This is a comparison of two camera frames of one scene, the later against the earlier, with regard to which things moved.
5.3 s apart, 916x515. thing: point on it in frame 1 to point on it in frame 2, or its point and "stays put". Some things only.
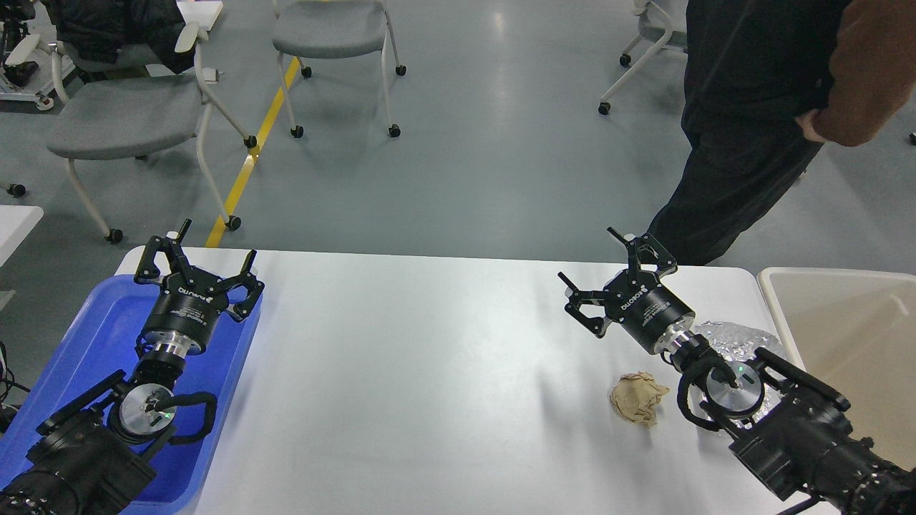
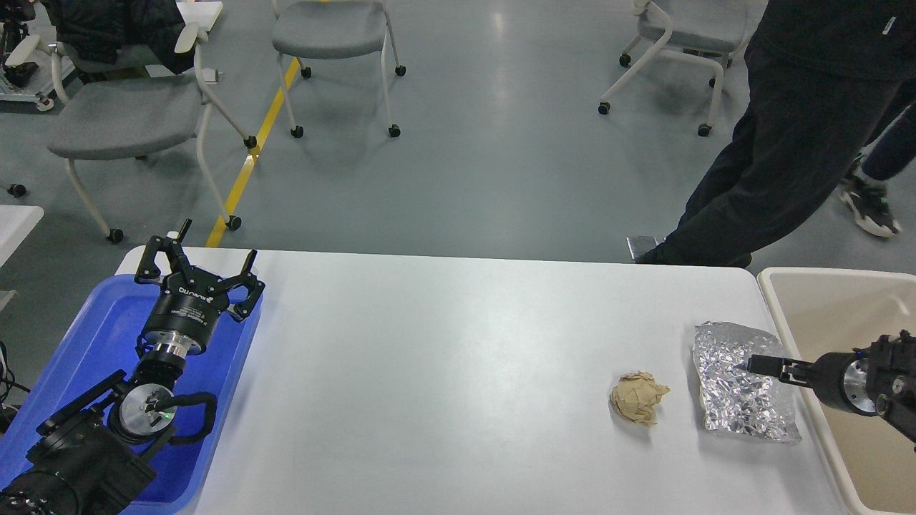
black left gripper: x=184 y=315 stays put
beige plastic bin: x=854 y=331 stays put
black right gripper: x=651 y=311 to x=841 y=380
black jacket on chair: x=141 y=32 stays put
